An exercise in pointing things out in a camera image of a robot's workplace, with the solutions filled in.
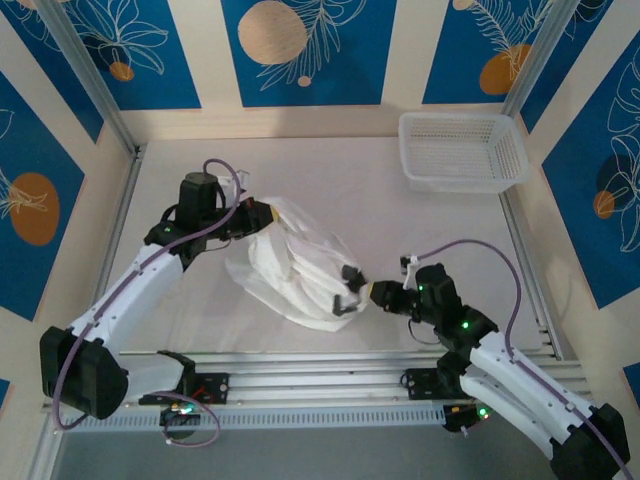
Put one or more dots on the aluminium profile rail frame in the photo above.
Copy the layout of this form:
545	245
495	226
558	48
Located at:
310	380

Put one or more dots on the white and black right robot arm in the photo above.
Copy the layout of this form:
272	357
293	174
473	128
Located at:
525	395

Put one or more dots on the blue floral wall panel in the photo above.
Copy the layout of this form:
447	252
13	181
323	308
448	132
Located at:
350	75
55	85
165	80
450	65
590	200
35	140
565	75

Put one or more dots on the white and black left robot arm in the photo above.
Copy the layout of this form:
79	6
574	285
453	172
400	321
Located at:
125	295

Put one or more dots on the aluminium frame post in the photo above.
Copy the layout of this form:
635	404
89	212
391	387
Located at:
90	70
542	50

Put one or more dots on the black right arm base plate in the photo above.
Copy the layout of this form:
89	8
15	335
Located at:
420	385

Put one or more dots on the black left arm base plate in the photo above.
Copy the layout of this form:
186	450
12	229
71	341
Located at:
215	387

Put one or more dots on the white perforated plastic basket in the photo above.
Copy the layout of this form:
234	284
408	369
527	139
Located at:
465	150

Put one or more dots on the black controller board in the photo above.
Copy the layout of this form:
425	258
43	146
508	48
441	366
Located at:
462	417
177	415

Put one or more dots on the white t-shirt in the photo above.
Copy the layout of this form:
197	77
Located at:
300	280

